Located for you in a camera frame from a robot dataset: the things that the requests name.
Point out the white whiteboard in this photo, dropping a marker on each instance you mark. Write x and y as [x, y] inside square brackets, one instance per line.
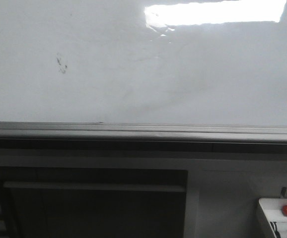
[211, 62]

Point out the grey whiteboard marker tray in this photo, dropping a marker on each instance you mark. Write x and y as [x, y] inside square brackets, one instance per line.
[158, 137]

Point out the dark cabinet with shelf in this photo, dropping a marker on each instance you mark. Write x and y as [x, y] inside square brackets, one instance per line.
[92, 203]

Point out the white storage box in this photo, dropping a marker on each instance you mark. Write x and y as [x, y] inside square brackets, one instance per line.
[271, 218]

